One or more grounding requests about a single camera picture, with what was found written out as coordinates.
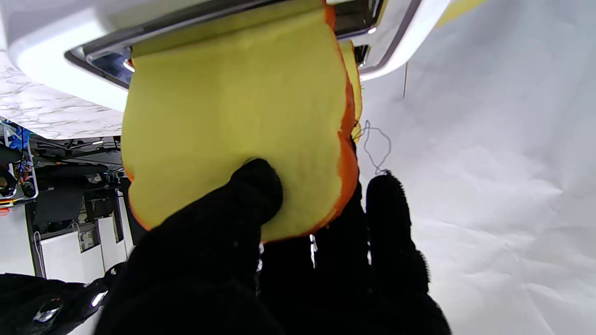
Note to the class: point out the yellow table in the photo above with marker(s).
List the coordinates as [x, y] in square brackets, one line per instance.
[458, 9]

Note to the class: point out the white two-slot toaster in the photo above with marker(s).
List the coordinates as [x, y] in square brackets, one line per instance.
[51, 46]

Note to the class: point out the glossy black robot base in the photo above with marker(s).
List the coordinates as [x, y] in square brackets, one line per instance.
[42, 302]

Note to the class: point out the white backdrop sheet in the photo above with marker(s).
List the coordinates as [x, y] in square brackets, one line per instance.
[503, 163]

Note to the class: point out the white cabinet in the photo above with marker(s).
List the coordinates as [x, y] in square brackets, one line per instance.
[65, 256]

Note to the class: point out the yellow toy toast slice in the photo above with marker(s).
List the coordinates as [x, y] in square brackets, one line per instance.
[233, 102]
[355, 83]

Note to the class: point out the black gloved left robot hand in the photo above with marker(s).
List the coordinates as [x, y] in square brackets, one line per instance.
[209, 279]

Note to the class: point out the cluttered equipment shelf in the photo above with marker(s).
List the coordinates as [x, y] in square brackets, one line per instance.
[16, 172]

